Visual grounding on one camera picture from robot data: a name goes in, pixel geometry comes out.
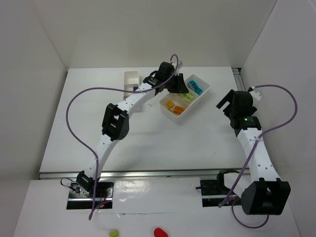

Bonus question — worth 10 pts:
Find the cyan lego stack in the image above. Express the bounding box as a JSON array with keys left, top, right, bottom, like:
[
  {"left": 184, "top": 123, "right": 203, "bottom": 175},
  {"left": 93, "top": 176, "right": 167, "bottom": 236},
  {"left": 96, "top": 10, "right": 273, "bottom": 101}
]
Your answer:
[{"left": 187, "top": 80, "right": 199, "bottom": 91}]

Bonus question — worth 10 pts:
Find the green lego brick from stack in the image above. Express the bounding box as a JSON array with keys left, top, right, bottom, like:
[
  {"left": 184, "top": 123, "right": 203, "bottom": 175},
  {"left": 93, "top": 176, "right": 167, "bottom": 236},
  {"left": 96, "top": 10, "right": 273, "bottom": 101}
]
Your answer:
[{"left": 184, "top": 95, "right": 194, "bottom": 103}]

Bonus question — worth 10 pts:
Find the small cyan lego brick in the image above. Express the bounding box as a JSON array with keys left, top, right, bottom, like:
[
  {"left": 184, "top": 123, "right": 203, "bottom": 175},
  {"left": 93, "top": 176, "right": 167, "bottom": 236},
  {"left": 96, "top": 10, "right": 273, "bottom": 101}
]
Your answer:
[{"left": 195, "top": 88, "right": 203, "bottom": 95}]

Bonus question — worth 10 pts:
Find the orange and green lego stack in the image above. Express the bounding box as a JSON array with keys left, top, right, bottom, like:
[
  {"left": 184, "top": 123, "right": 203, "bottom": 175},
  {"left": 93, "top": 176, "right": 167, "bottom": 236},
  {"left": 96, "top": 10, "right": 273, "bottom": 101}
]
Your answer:
[{"left": 172, "top": 106, "right": 185, "bottom": 116}]

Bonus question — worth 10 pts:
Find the light green lego brick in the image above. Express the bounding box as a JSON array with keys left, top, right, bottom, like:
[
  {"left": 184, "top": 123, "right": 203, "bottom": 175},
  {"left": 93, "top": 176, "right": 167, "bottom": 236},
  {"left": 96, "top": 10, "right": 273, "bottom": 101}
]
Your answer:
[{"left": 177, "top": 93, "right": 187, "bottom": 98}]

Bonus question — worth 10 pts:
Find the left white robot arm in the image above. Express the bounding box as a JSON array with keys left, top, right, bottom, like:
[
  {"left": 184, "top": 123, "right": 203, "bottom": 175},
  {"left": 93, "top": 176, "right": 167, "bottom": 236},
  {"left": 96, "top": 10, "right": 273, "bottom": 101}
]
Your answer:
[{"left": 76, "top": 61, "right": 188, "bottom": 195}]

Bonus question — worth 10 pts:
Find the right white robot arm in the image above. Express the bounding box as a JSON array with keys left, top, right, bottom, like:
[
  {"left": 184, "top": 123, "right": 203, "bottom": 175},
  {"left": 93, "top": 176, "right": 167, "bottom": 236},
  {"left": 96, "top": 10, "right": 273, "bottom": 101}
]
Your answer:
[{"left": 216, "top": 88, "right": 291, "bottom": 215}]

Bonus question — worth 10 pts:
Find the wide white divided tray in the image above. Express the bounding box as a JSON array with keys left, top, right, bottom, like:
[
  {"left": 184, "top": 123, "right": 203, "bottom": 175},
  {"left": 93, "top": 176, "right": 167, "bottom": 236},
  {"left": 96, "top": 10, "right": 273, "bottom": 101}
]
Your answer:
[{"left": 159, "top": 75, "right": 211, "bottom": 123}]

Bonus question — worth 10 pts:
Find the narrow white divided tray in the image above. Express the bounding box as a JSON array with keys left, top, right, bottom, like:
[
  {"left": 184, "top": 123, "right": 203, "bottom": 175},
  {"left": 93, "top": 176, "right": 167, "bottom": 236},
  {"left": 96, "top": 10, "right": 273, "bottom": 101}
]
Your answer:
[{"left": 123, "top": 71, "right": 141, "bottom": 101}]

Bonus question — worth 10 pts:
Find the red oval object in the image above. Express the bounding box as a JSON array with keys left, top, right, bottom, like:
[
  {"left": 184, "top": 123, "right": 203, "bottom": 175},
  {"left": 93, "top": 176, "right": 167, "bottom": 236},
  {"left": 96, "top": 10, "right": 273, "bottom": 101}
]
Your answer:
[{"left": 154, "top": 228, "right": 168, "bottom": 237}]

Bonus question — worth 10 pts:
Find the green lego brick foreground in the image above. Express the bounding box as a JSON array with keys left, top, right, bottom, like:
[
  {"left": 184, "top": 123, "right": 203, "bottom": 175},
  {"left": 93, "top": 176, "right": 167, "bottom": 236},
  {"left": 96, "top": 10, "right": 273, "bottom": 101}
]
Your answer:
[{"left": 109, "top": 230, "right": 119, "bottom": 237}]

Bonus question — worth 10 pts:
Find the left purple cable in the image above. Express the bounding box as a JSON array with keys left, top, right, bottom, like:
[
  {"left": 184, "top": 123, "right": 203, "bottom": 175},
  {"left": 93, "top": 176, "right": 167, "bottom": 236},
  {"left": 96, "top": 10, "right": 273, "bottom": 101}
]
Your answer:
[{"left": 66, "top": 54, "right": 180, "bottom": 221}]

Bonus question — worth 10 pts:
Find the purple cable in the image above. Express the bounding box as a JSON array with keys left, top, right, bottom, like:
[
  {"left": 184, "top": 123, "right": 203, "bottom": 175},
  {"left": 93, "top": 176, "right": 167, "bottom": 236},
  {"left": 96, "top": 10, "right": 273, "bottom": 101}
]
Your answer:
[
  {"left": 66, "top": 54, "right": 180, "bottom": 221},
  {"left": 218, "top": 84, "right": 298, "bottom": 229}
]

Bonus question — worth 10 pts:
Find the aluminium rail right side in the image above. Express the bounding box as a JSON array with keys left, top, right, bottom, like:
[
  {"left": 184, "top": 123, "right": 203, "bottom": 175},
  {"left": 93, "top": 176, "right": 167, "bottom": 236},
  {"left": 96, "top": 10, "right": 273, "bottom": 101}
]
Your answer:
[{"left": 232, "top": 68, "right": 247, "bottom": 91}]

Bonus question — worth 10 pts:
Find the aluminium rail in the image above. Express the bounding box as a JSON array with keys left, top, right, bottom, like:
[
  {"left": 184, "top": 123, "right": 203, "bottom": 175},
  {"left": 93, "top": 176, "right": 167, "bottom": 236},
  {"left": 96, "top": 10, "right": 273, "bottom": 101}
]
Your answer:
[
  {"left": 232, "top": 68, "right": 247, "bottom": 91},
  {"left": 38, "top": 168, "right": 240, "bottom": 181}
]

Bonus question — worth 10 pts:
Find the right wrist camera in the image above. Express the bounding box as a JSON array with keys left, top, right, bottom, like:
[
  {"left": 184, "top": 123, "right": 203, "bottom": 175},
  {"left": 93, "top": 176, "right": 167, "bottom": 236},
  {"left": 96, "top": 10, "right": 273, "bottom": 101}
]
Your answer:
[{"left": 247, "top": 86, "right": 262, "bottom": 103}]

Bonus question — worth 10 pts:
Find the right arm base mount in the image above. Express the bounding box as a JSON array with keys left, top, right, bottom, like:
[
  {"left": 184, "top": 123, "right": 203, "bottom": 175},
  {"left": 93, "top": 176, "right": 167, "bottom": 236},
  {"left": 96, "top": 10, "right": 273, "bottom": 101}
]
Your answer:
[{"left": 196, "top": 169, "right": 239, "bottom": 207}]

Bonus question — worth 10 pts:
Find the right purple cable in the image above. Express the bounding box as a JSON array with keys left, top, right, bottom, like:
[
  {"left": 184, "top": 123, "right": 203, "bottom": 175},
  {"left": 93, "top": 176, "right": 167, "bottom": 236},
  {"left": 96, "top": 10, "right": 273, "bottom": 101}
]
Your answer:
[{"left": 218, "top": 84, "right": 298, "bottom": 229}]

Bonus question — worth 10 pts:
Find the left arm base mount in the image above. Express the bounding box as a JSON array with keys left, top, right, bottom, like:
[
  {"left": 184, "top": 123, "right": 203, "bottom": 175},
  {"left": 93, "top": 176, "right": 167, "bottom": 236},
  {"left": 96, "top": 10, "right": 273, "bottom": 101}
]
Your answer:
[{"left": 60, "top": 178, "right": 114, "bottom": 210}]

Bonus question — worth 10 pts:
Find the aluminium rail front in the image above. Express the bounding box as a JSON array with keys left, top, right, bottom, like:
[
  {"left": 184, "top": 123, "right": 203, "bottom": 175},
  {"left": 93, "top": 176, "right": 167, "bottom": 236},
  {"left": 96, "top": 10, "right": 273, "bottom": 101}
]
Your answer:
[{"left": 38, "top": 168, "right": 240, "bottom": 181}]

